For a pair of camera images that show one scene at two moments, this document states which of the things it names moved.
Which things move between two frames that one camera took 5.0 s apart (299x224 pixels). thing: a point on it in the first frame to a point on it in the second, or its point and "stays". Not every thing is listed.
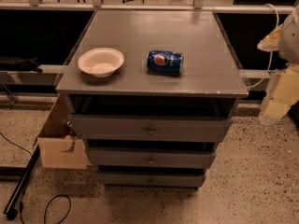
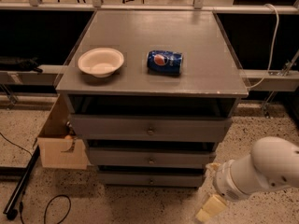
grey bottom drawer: (151, 179) stays
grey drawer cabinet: (151, 93) stays
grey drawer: (151, 157) stays
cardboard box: (61, 148) stays
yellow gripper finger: (271, 42) to (214, 165)
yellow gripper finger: (277, 108) to (212, 207)
